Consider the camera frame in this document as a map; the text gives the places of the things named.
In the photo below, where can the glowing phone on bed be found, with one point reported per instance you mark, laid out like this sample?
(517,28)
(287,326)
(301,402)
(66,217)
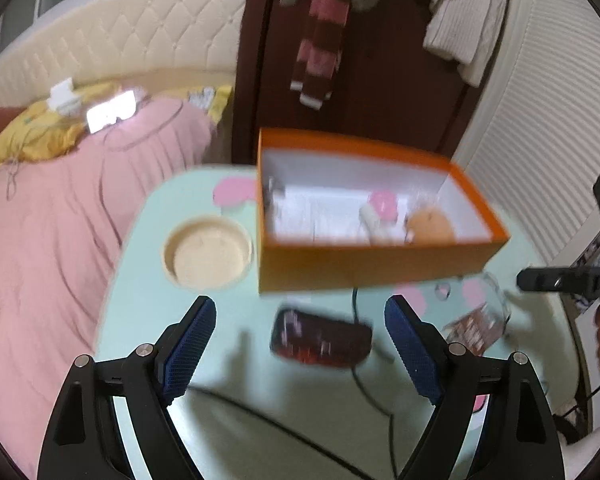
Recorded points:
(121,107)

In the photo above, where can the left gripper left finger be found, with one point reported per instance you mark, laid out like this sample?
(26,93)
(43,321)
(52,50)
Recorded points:
(83,439)

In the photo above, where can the silver metal cup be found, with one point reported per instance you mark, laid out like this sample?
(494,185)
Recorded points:
(271,188)

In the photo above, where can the red pink striped scarf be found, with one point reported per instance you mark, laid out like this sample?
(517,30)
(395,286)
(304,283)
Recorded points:
(319,53)

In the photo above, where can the pink white round item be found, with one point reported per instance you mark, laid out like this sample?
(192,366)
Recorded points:
(381,217)

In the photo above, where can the dark brown wooden door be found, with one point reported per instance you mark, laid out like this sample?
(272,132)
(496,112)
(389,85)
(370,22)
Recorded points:
(388,87)

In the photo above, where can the brown card box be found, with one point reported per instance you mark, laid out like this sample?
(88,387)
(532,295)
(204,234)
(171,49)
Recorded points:
(478,330)

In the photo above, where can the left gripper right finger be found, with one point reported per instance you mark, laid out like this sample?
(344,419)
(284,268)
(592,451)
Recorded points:
(518,438)

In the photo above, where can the orange cardboard box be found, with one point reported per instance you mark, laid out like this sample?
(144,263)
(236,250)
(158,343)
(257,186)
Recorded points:
(313,238)

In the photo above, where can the pink bed blanket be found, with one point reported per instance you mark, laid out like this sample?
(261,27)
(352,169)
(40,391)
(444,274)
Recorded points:
(62,227)

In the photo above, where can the white knit sweater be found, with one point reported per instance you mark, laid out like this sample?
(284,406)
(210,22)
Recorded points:
(466,32)

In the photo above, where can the orange plush toy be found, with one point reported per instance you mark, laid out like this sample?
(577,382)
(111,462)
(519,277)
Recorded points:
(429,225)

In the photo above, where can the clear plastic wrapper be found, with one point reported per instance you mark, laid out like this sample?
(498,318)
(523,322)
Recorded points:
(481,289)

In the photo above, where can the dark marbled pouch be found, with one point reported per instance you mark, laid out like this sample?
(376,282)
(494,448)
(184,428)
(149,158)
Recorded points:
(315,339)

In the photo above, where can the cream tufted headboard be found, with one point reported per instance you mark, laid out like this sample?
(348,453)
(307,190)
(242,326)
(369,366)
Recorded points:
(159,44)

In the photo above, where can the yellow pillow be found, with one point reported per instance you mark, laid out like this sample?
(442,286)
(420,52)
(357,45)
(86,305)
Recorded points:
(39,133)

